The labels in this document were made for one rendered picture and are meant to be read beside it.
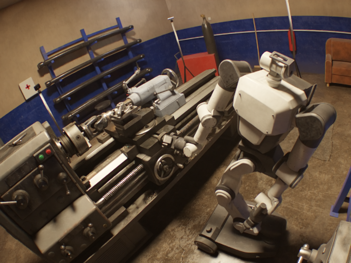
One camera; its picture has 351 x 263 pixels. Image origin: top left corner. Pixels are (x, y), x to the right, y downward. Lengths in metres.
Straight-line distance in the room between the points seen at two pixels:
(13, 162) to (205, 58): 3.83
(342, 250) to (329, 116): 0.44
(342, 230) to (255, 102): 0.53
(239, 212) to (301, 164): 0.73
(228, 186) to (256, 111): 0.61
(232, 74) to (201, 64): 3.46
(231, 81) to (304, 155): 0.43
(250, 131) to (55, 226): 1.28
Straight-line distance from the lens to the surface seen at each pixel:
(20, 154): 1.27
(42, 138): 1.26
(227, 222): 1.69
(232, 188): 1.23
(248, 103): 0.77
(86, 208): 1.38
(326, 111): 0.76
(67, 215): 1.41
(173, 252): 1.85
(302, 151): 0.80
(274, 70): 0.74
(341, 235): 0.65
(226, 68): 0.89
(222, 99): 0.95
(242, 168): 1.00
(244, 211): 1.47
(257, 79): 0.80
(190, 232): 1.90
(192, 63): 4.36
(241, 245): 1.59
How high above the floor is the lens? 1.63
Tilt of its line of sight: 30 degrees down
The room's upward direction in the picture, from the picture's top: 18 degrees counter-clockwise
